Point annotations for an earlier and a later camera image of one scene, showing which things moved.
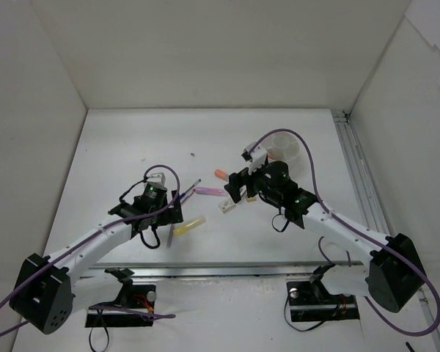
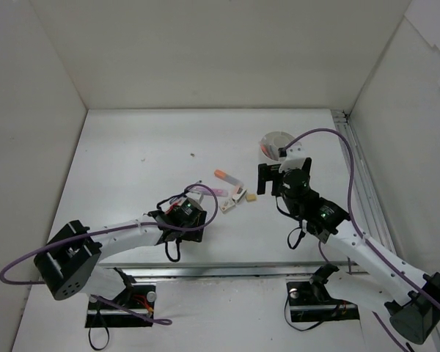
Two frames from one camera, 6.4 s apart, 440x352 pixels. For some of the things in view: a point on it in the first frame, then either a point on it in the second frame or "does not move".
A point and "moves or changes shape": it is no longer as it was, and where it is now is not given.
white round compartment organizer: x=287 y=147 does not move
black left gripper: x=174 y=213 → x=197 y=235
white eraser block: x=226 y=204 does not move
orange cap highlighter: x=220 y=174 does not move
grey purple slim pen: x=170 y=235 moves or changes shape
